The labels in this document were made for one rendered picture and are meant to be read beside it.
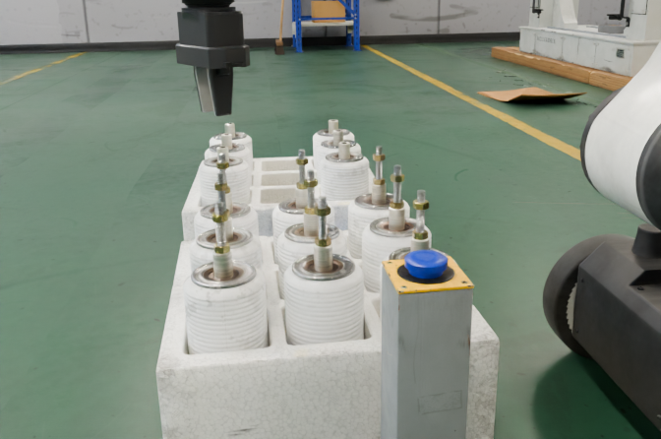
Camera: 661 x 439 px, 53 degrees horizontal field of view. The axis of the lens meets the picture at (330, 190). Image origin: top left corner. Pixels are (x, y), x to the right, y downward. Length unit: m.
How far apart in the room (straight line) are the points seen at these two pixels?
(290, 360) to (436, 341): 0.20
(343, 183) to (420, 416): 0.69
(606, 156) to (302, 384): 0.41
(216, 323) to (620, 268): 0.55
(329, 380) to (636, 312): 0.40
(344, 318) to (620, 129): 0.36
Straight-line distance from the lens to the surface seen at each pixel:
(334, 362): 0.77
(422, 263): 0.61
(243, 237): 0.90
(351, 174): 1.27
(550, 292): 1.09
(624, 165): 0.72
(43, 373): 1.17
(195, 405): 0.79
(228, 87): 0.84
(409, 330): 0.61
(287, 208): 1.00
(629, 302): 0.94
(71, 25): 7.30
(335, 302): 0.77
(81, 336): 1.26
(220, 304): 0.76
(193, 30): 0.83
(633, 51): 4.03
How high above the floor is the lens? 0.57
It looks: 17 degrees down
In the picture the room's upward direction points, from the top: 1 degrees counter-clockwise
